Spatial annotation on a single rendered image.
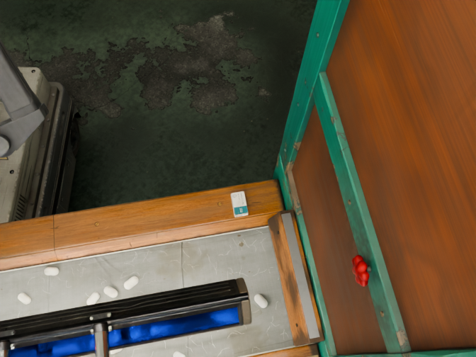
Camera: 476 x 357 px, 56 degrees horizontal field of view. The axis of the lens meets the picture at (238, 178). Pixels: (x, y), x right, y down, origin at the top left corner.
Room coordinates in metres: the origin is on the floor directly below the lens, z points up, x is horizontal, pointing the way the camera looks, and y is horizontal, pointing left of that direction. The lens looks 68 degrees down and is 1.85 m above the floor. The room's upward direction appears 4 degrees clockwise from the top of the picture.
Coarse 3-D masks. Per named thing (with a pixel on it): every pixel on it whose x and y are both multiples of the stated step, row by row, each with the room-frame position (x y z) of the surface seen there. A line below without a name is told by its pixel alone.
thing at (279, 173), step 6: (276, 168) 0.49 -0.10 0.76; (282, 168) 0.45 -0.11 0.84; (276, 174) 0.48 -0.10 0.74; (282, 174) 0.45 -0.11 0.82; (282, 180) 0.44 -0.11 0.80; (282, 186) 0.43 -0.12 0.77; (282, 192) 0.42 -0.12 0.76; (288, 192) 0.39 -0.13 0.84; (288, 198) 0.38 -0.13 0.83; (288, 204) 0.37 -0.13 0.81; (318, 342) 0.05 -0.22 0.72; (324, 342) 0.05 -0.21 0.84; (318, 348) 0.04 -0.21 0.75; (324, 348) 0.04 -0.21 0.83; (324, 354) 0.03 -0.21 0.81
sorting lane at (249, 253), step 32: (96, 256) 0.22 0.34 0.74; (128, 256) 0.23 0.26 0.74; (160, 256) 0.23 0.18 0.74; (192, 256) 0.24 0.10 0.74; (224, 256) 0.24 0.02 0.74; (256, 256) 0.25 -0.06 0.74; (0, 288) 0.13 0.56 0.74; (32, 288) 0.13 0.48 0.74; (64, 288) 0.14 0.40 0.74; (96, 288) 0.14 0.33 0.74; (160, 288) 0.15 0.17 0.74; (256, 288) 0.17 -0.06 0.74; (0, 320) 0.06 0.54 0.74; (256, 320) 0.09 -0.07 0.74; (288, 320) 0.10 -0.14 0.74; (128, 352) 0.01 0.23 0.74; (160, 352) 0.01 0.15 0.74; (192, 352) 0.01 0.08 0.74; (224, 352) 0.02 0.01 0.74; (256, 352) 0.02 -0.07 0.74
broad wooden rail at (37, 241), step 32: (192, 192) 0.40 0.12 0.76; (224, 192) 0.41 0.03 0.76; (256, 192) 0.41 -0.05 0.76; (0, 224) 0.28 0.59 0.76; (32, 224) 0.29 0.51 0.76; (64, 224) 0.29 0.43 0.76; (96, 224) 0.30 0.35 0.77; (128, 224) 0.30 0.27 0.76; (160, 224) 0.31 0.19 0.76; (192, 224) 0.32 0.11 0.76; (224, 224) 0.32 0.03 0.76; (256, 224) 0.33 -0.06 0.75; (0, 256) 0.20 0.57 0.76; (32, 256) 0.21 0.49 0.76; (64, 256) 0.22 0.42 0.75
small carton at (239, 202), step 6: (240, 192) 0.40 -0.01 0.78; (234, 198) 0.38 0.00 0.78; (240, 198) 0.39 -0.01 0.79; (234, 204) 0.37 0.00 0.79; (240, 204) 0.37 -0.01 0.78; (234, 210) 0.35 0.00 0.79; (240, 210) 0.35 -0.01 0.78; (246, 210) 0.35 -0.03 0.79; (234, 216) 0.34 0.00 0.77; (240, 216) 0.34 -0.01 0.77
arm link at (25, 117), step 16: (0, 48) 0.51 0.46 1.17; (0, 64) 0.49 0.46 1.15; (0, 80) 0.46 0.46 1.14; (16, 80) 0.47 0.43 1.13; (0, 96) 0.44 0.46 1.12; (16, 96) 0.44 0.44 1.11; (32, 96) 0.45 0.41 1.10; (16, 112) 0.42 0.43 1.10; (32, 112) 0.42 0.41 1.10; (48, 112) 0.46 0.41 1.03; (0, 128) 0.39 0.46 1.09; (16, 128) 0.39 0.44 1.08; (32, 128) 0.40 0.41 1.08; (16, 144) 0.37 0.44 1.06
